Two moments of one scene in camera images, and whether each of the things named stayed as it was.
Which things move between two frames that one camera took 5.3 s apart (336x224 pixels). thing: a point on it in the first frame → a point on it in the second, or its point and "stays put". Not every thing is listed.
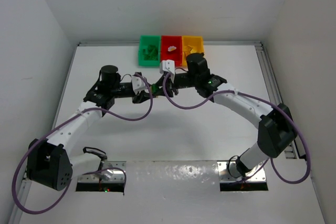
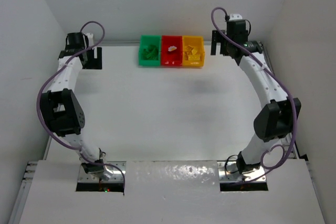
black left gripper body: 139,95 → 92,64
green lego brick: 150,53 stays put
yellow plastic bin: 191,44 stays put
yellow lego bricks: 188,50 stays put
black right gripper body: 169,86 → 217,35
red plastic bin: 168,41 stays put
